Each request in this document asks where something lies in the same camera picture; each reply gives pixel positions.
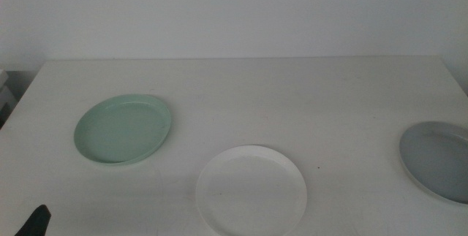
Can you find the pale green shallow bowl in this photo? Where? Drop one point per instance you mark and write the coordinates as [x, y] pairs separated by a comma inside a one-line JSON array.
[[122, 133]]

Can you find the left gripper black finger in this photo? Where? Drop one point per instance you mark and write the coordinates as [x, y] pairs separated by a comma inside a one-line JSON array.
[[36, 223]]

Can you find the grey shallow bowl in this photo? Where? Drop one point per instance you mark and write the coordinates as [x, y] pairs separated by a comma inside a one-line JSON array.
[[438, 159]]

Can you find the white shallow bowl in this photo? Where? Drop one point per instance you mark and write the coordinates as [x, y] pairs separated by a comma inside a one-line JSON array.
[[250, 192]]

